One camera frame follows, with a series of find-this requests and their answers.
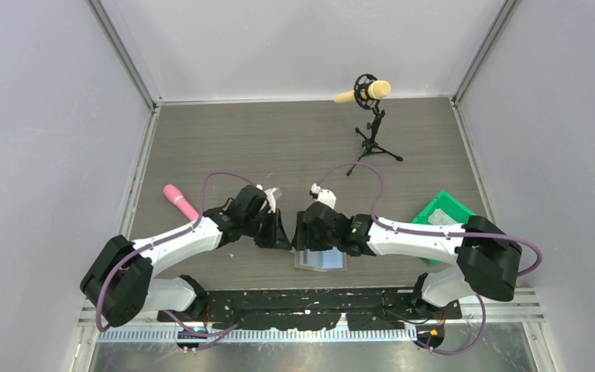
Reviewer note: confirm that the black tripod microphone stand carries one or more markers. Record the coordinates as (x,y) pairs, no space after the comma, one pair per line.
(369,144)

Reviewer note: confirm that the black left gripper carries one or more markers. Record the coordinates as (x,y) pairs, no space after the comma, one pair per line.
(276,235)

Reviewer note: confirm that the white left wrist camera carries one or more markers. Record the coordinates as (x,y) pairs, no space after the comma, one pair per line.
(269,206)

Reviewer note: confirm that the aluminium frame rail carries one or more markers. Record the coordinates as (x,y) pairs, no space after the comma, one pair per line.
(525,310)

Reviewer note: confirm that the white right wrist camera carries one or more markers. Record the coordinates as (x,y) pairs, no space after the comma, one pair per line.
(323,195)

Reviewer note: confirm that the card inside green bin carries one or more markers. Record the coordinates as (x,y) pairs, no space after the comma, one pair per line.
(440,218)

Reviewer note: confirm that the green plastic bin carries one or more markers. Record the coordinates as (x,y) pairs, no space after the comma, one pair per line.
(449,204)

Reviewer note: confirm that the pink cylindrical toy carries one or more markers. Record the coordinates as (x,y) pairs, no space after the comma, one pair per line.
(175,197)

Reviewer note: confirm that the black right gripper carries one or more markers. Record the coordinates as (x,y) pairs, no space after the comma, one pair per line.
(299,239)

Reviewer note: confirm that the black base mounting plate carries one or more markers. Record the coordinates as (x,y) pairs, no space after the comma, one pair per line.
(309,309)

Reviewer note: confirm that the yellow foam microphone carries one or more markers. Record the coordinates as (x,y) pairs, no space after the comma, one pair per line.
(366,92)

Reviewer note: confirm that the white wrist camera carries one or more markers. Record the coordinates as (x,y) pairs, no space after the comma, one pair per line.
(269,206)
(323,195)

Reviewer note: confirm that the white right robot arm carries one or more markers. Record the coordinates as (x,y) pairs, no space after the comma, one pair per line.
(481,261)

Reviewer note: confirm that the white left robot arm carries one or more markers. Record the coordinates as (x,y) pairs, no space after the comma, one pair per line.
(124,279)

